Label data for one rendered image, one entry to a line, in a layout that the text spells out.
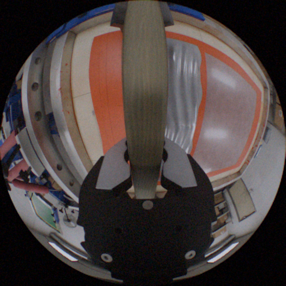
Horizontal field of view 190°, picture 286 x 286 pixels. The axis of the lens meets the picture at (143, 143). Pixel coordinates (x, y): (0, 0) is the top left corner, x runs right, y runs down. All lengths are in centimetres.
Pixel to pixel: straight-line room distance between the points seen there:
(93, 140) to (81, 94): 11
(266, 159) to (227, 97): 358
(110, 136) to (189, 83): 18
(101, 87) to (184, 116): 16
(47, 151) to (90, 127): 13
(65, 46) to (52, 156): 24
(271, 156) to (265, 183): 82
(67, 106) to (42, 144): 10
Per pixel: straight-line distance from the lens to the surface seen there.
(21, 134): 27
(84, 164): 24
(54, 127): 37
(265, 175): 387
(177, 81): 17
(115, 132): 19
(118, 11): 16
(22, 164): 49
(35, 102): 24
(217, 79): 23
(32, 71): 26
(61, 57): 22
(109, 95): 17
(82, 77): 20
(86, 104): 20
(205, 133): 23
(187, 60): 19
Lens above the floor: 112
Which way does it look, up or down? 58 degrees down
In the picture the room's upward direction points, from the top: 180 degrees clockwise
